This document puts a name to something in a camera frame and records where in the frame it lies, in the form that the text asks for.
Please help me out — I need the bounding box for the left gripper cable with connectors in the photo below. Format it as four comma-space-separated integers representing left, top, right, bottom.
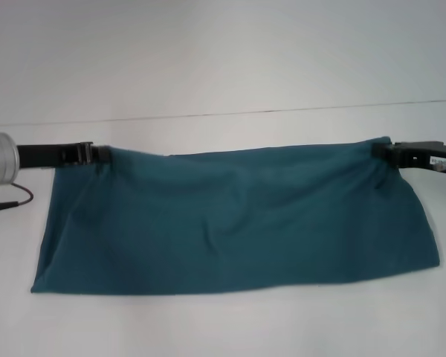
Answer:
0, 181, 36, 213

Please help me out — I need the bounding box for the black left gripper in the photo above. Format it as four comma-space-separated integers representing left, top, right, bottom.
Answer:
16, 141, 112, 170

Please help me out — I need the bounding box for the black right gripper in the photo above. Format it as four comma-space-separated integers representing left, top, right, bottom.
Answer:
372, 140, 446, 175

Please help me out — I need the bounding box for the teal blue printed t-shirt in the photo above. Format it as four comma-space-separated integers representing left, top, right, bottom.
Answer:
29, 135, 442, 297

